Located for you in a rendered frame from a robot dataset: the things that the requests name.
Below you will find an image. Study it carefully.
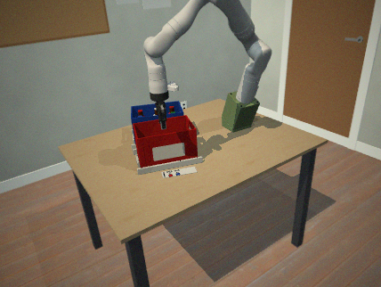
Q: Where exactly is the white paper pick list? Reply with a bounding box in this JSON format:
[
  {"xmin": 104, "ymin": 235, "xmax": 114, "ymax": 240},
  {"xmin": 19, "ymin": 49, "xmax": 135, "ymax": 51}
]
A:
[{"xmin": 161, "ymin": 167, "xmax": 198, "ymax": 178}]

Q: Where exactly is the red plastic crate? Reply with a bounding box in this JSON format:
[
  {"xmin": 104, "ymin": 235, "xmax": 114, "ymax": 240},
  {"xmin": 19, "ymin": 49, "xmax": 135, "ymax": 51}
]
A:
[{"xmin": 133, "ymin": 116, "xmax": 198, "ymax": 168}]

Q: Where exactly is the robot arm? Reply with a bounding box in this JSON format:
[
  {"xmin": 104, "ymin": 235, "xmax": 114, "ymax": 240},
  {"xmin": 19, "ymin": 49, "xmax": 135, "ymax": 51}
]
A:
[{"xmin": 143, "ymin": 0, "xmax": 272, "ymax": 103}]

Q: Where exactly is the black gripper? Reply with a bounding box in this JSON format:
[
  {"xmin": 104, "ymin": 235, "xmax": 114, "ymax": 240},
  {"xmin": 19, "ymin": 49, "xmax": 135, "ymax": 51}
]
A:
[{"xmin": 150, "ymin": 91, "xmax": 169, "ymax": 130}]

